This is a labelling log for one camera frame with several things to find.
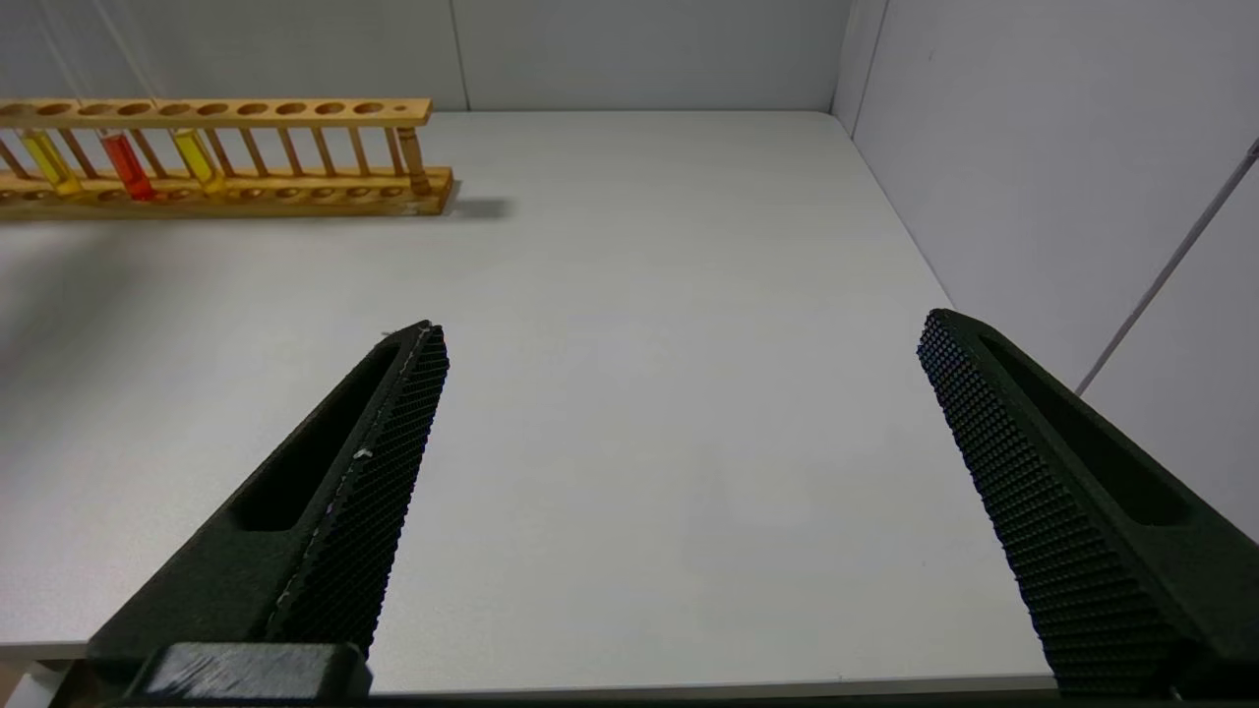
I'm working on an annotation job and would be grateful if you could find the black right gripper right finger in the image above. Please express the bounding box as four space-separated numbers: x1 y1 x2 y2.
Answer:
918 309 1259 694

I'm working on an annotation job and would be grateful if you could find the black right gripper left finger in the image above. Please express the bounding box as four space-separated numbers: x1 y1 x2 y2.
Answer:
89 321 450 694

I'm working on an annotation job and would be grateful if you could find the glass test tube yellow pigment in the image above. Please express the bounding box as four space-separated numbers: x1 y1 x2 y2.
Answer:
93 0 227 194
0 59 84 196

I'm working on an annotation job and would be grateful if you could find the wooden test tube rack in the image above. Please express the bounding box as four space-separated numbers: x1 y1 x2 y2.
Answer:
0 97 454 219

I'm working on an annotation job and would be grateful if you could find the glass test tube red pigment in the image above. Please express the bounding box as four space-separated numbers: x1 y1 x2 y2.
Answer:
39 0 156 201

